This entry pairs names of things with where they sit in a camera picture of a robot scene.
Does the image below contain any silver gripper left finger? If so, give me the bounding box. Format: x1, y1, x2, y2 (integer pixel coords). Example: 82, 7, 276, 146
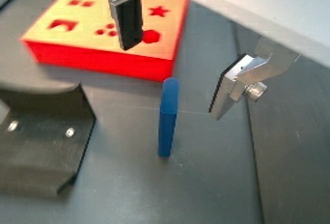
109, 0, 143, 50

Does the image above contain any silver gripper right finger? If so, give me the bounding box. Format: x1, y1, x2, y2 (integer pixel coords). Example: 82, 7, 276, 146
209, 37, 301, 120

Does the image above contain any blue square-circle peg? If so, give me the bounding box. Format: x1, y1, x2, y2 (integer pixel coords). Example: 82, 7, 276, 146
158, 77, 179, 157

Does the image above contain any red shape-sorter board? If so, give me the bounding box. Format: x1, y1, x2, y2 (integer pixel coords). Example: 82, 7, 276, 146
22, 0, 189, 81

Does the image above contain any black curved bracket stand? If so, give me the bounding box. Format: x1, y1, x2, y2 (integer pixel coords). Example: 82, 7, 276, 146
0, 85, 95, 197

